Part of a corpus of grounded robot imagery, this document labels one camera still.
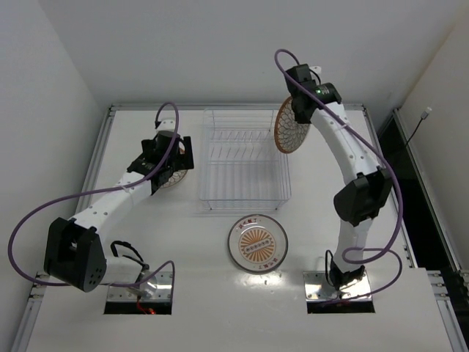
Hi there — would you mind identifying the flower pattern plate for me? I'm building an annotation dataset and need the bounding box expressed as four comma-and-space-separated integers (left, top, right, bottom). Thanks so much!
273, 98, 311, 154
160, 145, 188, 188

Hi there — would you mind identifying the glass plate orange sunburst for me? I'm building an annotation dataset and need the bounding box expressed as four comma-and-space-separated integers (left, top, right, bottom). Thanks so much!
227, 214, 289, 275

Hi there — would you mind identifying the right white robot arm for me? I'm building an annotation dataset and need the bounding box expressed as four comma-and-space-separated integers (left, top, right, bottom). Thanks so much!
286, 64, 392, 290

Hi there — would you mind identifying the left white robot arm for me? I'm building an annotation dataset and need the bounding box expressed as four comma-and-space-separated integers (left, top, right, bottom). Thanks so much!
44, 130, 194, 293

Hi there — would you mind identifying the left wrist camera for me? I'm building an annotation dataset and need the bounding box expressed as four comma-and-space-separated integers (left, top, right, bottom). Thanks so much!
155, 117, 176, 133

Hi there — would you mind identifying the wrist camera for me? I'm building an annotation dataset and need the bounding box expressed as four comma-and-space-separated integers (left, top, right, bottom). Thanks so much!
309, 66, 322, 84
155, 117, 176, 133

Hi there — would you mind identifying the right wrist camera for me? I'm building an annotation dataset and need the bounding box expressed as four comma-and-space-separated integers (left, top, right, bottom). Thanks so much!
309, 66, 322, 84

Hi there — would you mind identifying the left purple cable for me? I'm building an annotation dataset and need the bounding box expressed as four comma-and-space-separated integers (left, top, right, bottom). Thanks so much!
7, 101, 180, 287

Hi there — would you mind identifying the white wire dish rack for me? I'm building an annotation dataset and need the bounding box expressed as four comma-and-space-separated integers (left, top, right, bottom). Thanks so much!
199, 107, 291, 213

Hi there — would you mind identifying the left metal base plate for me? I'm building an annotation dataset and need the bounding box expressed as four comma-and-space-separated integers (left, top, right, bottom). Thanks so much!
106, 271, 174, 303

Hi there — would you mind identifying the metal base plate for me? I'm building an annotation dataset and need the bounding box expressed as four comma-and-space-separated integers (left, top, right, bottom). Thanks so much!
106, 271, 174, 303
303, 271, 372, 303

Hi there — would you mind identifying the black cable white plug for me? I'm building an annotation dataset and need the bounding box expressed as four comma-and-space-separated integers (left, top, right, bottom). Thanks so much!
404, 106, 432, 148

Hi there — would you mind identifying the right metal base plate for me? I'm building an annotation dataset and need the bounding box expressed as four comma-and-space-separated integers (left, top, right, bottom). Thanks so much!
303, 271, 372, 303

